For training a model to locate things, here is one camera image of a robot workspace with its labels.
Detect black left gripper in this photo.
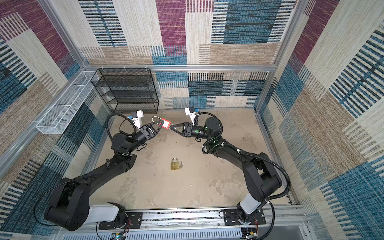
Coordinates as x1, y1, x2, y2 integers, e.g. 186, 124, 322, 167
127, 122, 163, 156

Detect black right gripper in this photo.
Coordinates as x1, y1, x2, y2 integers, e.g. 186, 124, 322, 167
170, 122, 211, 140

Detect red padlock with white label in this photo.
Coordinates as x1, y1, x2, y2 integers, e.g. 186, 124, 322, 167
152, 116, 171, 130

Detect brass padlock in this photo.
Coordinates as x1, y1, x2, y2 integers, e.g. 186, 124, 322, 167
171, 158, 180, 170

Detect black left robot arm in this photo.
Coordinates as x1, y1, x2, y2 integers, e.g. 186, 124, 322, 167
44, 120, 164, 231

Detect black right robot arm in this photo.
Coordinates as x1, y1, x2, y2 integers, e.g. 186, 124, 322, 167
170, 117, 283, 225

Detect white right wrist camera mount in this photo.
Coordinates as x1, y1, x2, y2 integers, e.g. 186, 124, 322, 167
185, 106, 199, 125

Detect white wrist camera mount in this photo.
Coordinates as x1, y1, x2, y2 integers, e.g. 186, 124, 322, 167
185, 106, 199, 125
129, 110, 144, 129

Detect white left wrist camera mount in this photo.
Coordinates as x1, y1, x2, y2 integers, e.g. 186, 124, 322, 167
129, 110, 144, 129

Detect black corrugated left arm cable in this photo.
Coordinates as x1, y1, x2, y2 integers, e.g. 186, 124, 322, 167
106, 113, 139, 143

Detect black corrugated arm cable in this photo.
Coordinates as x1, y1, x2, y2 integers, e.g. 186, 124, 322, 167
106, 113, 139, 143
194, 111, 292, 240

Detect black wire mesh shelf rack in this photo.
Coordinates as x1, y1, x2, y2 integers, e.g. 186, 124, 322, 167
91, 68, 159, 114

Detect white wire mesh wall basket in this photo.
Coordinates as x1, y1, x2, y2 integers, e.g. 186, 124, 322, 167
36, 71, 95, 135

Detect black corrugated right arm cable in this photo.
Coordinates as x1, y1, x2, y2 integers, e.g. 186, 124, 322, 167
194, 111, 292, 240

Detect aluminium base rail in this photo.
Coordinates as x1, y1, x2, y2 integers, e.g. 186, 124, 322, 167
51, 205, 317, 240

